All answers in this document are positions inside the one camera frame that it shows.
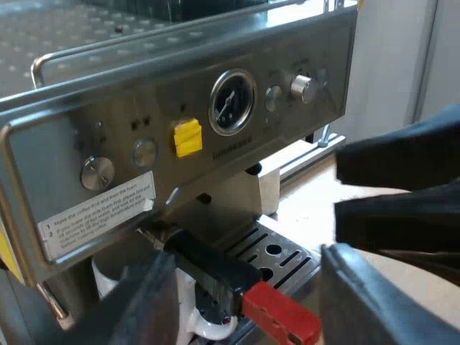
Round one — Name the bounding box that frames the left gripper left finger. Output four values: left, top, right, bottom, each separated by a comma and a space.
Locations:
76, 250, 181, 345

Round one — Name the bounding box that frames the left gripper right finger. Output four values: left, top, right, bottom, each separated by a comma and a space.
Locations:
318, 241, 460, 345

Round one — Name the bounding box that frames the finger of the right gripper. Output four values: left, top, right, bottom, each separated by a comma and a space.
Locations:
333, 181, 460, 281
334, 103, 460, 192

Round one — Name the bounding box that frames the white mug with red and black print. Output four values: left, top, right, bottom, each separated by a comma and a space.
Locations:
91, 255, 239, 341

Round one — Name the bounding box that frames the steel espresso machine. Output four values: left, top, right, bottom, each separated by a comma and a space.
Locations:
0, 0, 357, 345

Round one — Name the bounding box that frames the clear bean box with dark lid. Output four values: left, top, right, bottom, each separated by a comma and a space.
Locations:
85, 0, 271, 22

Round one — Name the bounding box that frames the filter holder with red-ended handle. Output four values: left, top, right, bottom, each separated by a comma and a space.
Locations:
137, 225, 323, 345

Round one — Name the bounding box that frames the aluminium rail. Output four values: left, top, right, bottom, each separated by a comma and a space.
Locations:
279, 125, 346, 183

